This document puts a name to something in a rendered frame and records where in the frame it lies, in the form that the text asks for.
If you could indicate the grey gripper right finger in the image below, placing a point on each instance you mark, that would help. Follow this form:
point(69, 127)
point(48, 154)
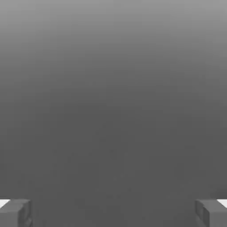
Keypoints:
point(214, 214)

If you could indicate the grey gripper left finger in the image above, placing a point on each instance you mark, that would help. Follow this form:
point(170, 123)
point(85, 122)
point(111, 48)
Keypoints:
point(12, 213)

